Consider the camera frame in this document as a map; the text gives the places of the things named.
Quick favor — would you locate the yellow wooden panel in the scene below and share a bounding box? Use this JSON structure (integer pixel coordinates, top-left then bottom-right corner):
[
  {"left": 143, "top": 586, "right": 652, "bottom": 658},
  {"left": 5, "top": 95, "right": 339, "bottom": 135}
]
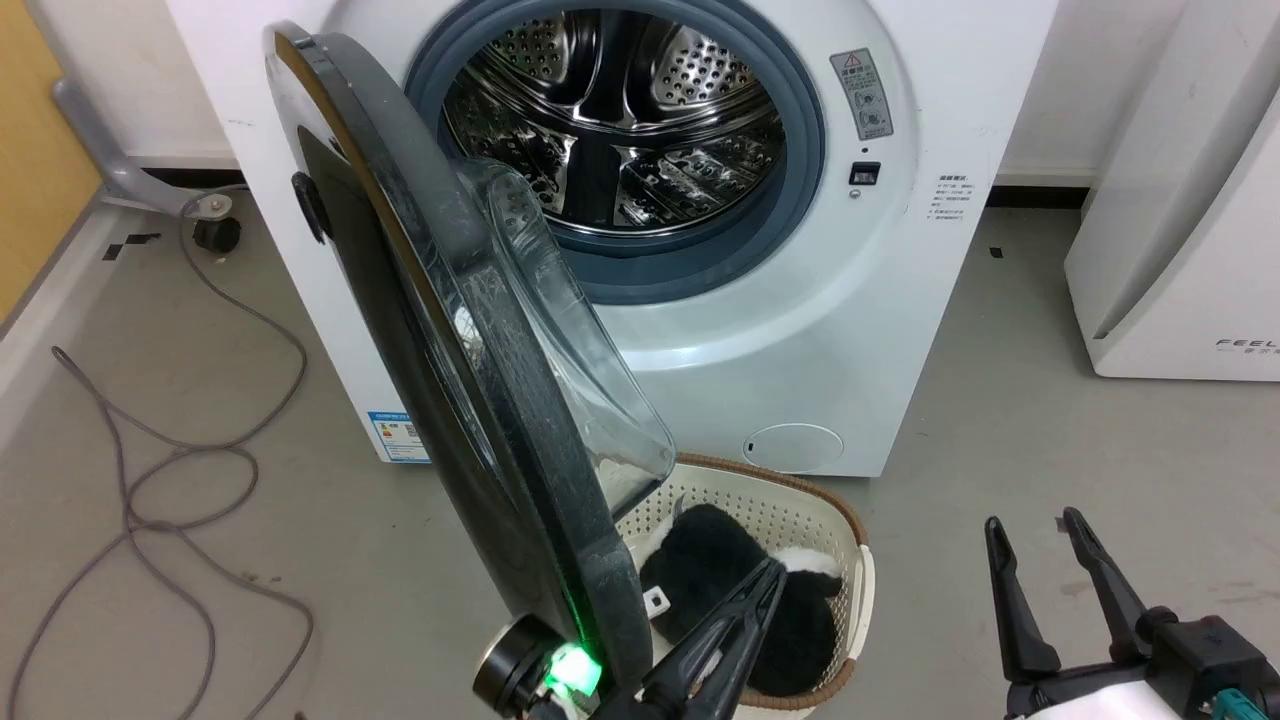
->
[{"left": 0, "top": 0, "right": 106, "bottom": 328}]

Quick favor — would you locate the blue-grey rubber door gasket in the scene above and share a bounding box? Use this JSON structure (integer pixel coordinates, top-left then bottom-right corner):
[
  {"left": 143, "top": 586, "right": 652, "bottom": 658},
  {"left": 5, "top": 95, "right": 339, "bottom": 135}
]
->
[{"left": 404, "top": 0, "right": 827, "bottom": 307}]

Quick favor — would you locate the grey metal furniture leg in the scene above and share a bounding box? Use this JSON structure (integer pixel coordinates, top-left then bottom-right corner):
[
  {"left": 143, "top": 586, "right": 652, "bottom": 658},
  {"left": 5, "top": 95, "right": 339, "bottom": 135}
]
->
[{"left": 52, "top": 78, "right": 234, "bottom": 220}]

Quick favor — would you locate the black fluffy garment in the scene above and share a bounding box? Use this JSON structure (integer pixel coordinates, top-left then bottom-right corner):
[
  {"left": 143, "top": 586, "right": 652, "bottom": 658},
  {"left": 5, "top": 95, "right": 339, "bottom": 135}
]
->
[{"left": 640, "top": 503, "right": 847, "bottom": 699}]

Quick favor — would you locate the steel perforated washer drum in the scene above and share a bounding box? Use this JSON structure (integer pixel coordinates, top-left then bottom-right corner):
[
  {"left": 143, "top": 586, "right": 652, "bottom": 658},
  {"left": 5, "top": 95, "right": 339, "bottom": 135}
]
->
[{"left": 440, "top": 8, "right": 787, "bottom": 238}]

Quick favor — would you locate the white floor appliance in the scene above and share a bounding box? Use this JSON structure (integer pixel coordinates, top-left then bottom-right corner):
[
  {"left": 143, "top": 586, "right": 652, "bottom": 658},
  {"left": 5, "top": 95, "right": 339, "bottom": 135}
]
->
[{"left": 1063, "top": 0, "right": 1280, "bottom": 382}]

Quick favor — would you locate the black caster wheel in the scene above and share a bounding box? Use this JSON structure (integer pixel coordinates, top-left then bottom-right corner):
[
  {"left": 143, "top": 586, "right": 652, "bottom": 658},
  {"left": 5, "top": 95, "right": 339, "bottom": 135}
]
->
[{"left": 192, "top": 215, "right": 243, "bottom": 255}]

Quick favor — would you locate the blue white energy sticker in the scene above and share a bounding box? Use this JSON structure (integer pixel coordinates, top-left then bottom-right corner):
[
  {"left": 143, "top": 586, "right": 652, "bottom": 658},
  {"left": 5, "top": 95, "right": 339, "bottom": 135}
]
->
[{"left": 366, "top": 409, "right": 432, "bottom": 465}]

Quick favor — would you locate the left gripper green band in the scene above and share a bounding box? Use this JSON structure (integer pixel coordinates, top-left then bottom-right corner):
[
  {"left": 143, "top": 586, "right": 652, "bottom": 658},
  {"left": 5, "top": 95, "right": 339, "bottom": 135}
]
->
[{"left": 472, "top": 558, "right": 791, "bottom": 720}]

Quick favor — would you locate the white perforated laundry basket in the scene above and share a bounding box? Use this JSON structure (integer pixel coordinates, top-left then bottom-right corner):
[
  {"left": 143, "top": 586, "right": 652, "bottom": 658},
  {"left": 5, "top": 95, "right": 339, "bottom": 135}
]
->
[{"left": 600, "top": 453, "right": 877, "bottom": 713}]

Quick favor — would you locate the round white filter cover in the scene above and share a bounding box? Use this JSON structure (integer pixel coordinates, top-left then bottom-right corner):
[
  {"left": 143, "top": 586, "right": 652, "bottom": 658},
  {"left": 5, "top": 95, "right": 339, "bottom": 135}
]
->
[{"left": 743, "top": 423, "right": 846, "bottom": 475}]

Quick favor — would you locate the white front-load washing machine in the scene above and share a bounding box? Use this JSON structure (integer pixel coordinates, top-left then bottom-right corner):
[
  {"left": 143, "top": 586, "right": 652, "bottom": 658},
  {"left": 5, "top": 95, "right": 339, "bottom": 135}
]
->
[{"left": 165, "top": 0, "right": 1061, "bottom": 479}]

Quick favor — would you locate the grey warning label sticker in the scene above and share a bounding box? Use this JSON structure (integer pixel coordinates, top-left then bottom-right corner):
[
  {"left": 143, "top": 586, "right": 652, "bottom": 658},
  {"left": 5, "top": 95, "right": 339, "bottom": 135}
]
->
[{"left": 830, "top": 48, "right": 896, "bottom": 142}]

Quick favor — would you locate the dark round washing machine door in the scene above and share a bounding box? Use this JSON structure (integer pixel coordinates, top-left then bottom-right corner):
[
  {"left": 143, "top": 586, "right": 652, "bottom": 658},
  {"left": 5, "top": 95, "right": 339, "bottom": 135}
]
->
[{"left": 263, "top": 20, "right": 678, "bottom": 693}]

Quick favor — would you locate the grey floor cable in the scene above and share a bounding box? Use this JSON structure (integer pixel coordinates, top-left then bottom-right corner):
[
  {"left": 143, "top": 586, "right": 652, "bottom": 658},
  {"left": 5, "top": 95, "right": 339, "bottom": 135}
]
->
[{"left": 0, "top": 185, "right": 317, "bottom": 720}]

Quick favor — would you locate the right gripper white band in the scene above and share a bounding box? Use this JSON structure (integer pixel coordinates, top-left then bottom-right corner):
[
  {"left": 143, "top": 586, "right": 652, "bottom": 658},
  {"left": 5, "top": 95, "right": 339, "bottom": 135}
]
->
[{"left": 984, "top": 507, "right": 1280, "bottom": 720}]

